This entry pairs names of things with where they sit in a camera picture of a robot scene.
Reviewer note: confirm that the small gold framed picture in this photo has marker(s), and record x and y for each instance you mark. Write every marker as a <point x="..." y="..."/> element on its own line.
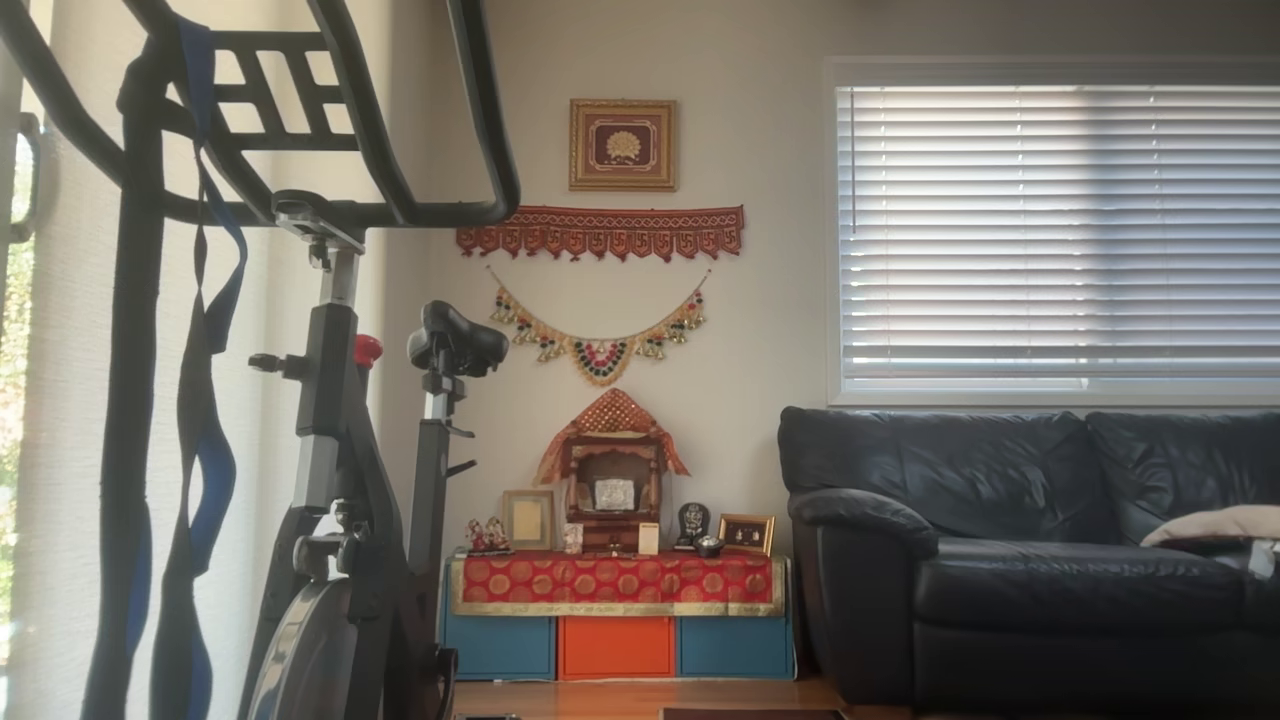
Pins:
<point x="746" y="535"/>

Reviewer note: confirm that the gold framed wall picture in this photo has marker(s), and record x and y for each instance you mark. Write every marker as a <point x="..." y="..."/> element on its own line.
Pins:
<point x="622" y="145"/>

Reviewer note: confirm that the black leather sofa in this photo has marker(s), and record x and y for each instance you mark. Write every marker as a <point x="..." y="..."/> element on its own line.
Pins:
<point x="1000" y="600"/>

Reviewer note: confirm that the beige cushion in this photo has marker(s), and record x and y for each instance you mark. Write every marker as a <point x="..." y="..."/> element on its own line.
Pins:
<point x="1220" y="522"/>

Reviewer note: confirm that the beaded garland wall hanging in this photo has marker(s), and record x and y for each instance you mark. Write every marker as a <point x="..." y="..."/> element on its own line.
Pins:
<point x="598" y="358"/>

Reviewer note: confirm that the small black bowl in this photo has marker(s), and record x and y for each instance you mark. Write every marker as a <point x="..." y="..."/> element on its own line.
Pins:
<point x="708" y="547"/>

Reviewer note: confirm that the white window blinds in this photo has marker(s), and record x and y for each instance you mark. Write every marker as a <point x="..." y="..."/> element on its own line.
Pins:
<point x="1060" y="230"/>

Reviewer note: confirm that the red gold patterned cloth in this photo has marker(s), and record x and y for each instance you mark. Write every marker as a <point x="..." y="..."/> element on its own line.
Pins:
<point x="615" y="582"/>

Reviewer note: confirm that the dark idol statue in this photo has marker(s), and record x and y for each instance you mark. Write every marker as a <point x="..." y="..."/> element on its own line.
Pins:
<point x="692" y="522"/>

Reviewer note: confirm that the red embroidered wall hanging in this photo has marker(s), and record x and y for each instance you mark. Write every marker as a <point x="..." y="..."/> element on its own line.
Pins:
<point x="600" y="230"/>

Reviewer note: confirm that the blue storage bin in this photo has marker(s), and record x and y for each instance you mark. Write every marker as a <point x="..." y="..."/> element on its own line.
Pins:
<point x="735" y="647"/>
<point x="500" y="648"/>

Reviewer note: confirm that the white window frame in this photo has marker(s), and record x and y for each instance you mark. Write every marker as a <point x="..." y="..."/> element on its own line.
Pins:
<point x="831" y="230"/>

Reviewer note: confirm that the small colourful figurines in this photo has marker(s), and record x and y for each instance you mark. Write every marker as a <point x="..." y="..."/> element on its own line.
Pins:
<point x="488" y="537"/>

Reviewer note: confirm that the dark floor rug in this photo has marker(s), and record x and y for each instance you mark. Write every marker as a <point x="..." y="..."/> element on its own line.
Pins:
<point x="750" y="714"/>

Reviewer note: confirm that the wooden shrine with canopy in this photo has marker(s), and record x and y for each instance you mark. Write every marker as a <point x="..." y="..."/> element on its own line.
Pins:
<point x="612" y="420"/>

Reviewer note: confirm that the small decorated ornament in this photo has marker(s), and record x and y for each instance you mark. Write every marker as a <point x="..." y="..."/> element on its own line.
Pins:
<point x="573" y="538"/>

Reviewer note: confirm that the gold photo frame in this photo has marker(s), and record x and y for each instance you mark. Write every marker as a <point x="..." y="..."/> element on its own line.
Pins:
<point x="527" y="520"/>

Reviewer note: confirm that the black exercise bike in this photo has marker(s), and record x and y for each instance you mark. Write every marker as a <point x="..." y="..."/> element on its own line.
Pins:
<point x="340" y="480"/>

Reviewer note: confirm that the small white card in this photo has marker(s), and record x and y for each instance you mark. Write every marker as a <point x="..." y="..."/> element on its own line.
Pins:
<point x="649" y="539"/>

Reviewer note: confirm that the white sheer curtain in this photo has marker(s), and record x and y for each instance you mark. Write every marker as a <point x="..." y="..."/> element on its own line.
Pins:
<point x="70" y="400"/>

